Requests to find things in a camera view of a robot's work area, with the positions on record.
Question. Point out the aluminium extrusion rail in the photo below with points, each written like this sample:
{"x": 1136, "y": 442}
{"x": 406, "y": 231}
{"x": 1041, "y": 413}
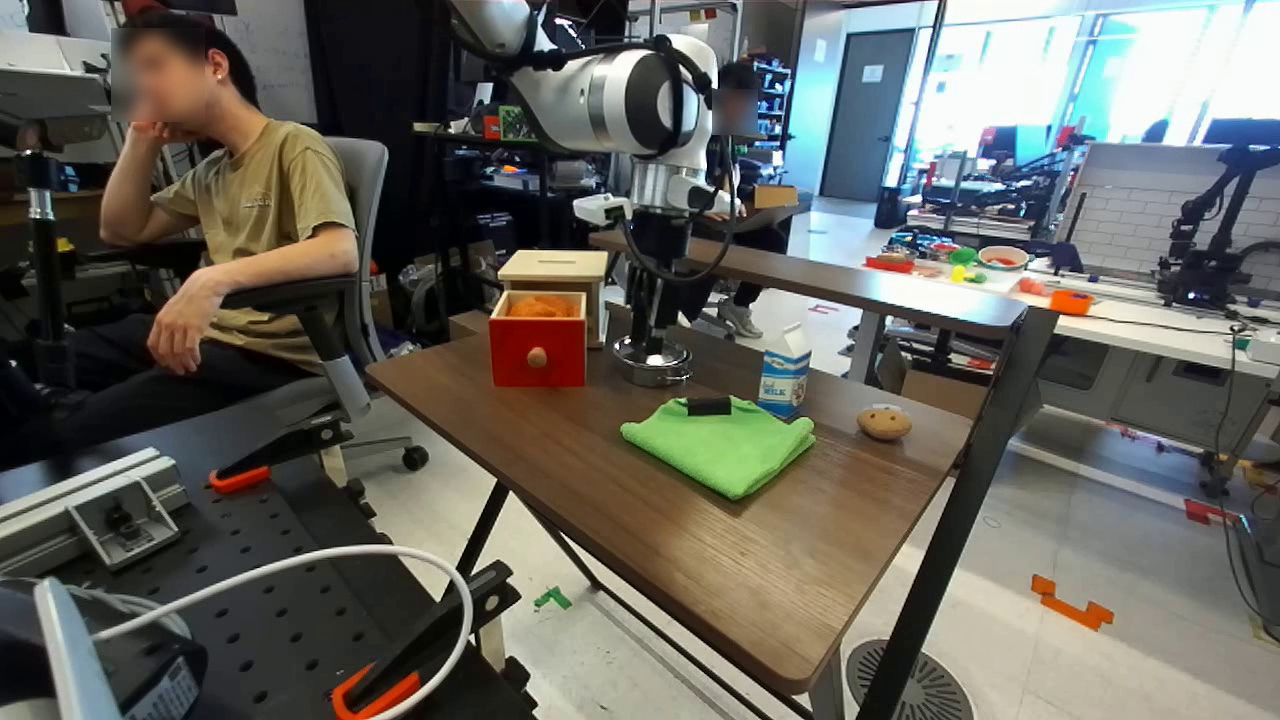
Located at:
{"x": 83, "y": 501}

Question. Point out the small black block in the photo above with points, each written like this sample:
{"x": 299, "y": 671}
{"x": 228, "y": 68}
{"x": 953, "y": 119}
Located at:
{"x": 710, "y": 400}

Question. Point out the black table leg frame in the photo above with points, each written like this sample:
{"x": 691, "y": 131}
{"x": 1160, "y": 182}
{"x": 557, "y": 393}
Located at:
{"x": 484, "y": 528}

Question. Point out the dark grey desk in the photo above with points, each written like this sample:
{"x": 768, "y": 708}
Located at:
{"x": 864, "y": 286}

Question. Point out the white desk partition panel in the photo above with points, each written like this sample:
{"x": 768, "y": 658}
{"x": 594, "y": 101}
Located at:
{"x": 1134, "y": 204}

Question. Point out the wooden drawer red front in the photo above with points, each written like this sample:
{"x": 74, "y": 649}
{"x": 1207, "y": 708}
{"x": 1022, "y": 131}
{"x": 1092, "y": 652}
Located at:
{"x": 536, "y": 348}

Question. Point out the green floor tape marker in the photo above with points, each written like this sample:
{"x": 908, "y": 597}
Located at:
{"x": 555, "y": 597}

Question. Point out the orange floor tape marker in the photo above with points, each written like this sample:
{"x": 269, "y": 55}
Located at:
{"x": 1066, "y": 606}

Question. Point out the grey office chair with armrest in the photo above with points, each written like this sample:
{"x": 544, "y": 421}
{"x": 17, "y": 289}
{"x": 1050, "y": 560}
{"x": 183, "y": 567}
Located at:
{"x": 348, "y": 241}

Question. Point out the round brown cookie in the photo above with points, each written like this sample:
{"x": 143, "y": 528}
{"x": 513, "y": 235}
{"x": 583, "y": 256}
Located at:
{"x": 885, "y": 421}

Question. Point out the small blue white milk carton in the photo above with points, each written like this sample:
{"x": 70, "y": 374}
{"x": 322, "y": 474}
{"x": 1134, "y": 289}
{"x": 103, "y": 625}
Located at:
{"x": 781, "y": 383}

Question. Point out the folded green cloth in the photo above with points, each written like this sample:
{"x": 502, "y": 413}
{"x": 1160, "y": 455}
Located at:
{"x": 722, "y": 449}

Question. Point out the black background robot arm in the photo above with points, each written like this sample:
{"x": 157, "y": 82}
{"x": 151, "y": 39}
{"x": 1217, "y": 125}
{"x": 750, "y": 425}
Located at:
{"x": 1207, "y": 235}

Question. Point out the black perforated mounting board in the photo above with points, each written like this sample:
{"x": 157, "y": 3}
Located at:
{"x": 266, "y": 614}

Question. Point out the shiny metal bowl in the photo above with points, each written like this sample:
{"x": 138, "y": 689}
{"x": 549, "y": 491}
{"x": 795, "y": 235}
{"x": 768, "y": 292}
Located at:
{"x": 655, "y": 374}

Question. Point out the light wooden slotted box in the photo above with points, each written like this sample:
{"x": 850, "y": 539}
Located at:
{"x": 555, "y": 271}

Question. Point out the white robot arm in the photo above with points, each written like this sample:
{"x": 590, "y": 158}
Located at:
{"x": 601, "y": 101}

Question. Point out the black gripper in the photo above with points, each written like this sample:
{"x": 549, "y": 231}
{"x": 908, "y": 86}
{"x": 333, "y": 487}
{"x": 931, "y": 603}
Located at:
{"x": 658, "y": 260}

